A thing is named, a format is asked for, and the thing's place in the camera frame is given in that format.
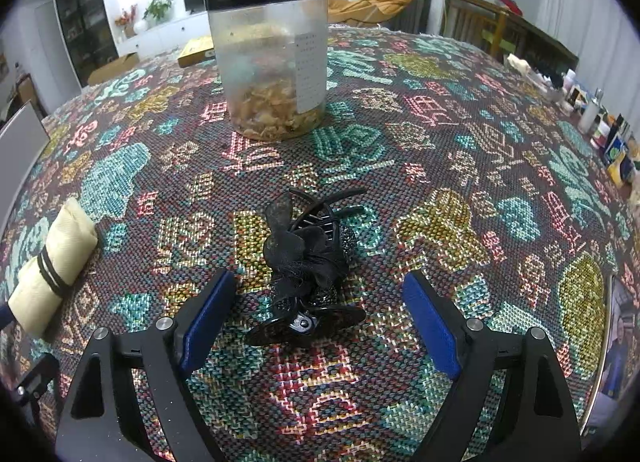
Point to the white storage box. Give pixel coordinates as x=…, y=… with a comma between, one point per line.
x=22, y=142

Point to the orange lounge chair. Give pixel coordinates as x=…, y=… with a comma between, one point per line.
x=364, y=13

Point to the colourful woven tablecloth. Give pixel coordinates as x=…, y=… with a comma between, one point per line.
x=469, y=175

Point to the dark wooden sideboard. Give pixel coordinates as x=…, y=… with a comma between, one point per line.
x=499, y=32

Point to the yellow flat box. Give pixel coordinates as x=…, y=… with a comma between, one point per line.
x=196, y=51

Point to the white sheer curtain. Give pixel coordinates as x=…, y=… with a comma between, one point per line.
x=601, y=35

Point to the white tv cabinet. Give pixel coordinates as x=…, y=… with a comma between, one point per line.
x=165, y=37

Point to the cardboard box on floor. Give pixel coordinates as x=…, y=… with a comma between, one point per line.
x=113, y=69

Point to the smartphone with video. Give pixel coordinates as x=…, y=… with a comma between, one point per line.
x=612, y=356

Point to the dark glass bookcase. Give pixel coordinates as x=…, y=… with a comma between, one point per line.
x=87, y=36

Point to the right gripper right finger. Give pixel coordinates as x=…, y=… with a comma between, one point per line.
x=536, y=420

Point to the clear jar black lid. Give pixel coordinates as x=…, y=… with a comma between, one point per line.
x=272, y=57

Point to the red flower vase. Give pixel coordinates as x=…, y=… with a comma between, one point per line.
x=125, y=21

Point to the black hair claw clip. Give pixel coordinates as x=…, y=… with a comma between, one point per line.
x=310, y=251

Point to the green potted plant left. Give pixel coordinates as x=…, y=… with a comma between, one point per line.
x=158, y=11

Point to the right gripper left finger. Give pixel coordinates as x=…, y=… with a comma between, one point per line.
x=101, y=419

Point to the cream cloth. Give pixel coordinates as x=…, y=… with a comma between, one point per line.
x=47, y=279

